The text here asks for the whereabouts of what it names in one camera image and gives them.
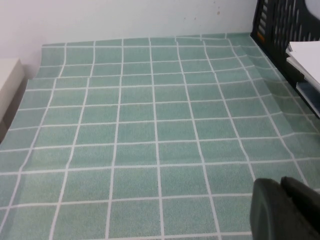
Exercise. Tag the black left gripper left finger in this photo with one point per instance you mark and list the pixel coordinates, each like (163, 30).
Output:
(270, 215)

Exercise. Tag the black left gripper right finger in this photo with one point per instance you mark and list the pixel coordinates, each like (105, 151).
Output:
(305, 197)

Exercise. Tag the blue striped book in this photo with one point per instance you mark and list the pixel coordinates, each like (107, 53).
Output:
(312, 96)

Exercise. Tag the black plastic book holder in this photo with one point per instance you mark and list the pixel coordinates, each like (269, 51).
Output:
(275, 25)

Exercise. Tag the green checked tablecloth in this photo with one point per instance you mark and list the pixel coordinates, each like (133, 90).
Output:
(150, 137)

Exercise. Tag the beige box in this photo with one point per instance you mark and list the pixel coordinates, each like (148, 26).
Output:
(10, 95)

